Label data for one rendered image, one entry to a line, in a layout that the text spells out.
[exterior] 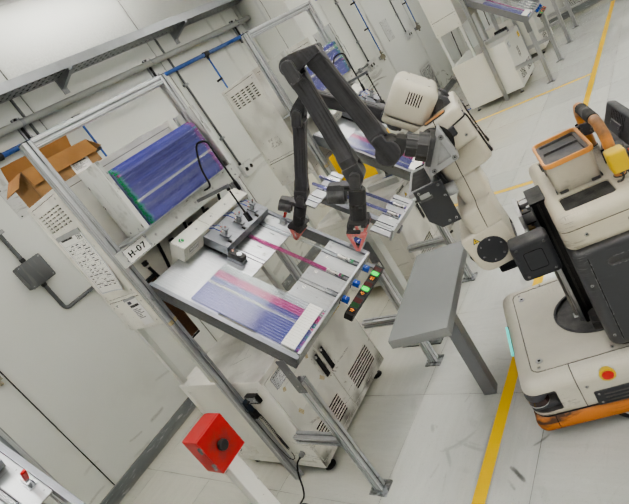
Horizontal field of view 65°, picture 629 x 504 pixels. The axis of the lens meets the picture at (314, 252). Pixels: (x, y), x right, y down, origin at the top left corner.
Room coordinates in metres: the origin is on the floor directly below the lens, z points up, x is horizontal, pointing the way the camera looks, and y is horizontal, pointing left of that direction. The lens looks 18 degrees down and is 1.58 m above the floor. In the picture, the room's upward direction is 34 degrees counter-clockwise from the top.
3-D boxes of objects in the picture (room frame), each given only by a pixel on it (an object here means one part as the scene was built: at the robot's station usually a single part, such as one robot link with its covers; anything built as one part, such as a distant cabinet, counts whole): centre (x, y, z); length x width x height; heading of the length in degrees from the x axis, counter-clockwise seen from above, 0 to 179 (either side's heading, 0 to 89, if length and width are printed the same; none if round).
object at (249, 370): (2.37, 0.48, 0.31); 0.70 x 0.65 x 0.62; 135
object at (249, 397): (1.97, 0.62, 0.34); 0.13 x 0.07 x 0.42; 45
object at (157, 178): (2.33, 0.35, 1.52); 0.51 x 0.13 x 0.27; 135
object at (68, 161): (2.46, 0.64, 1.82); 0.68 x 0.30 x 0.20; 135
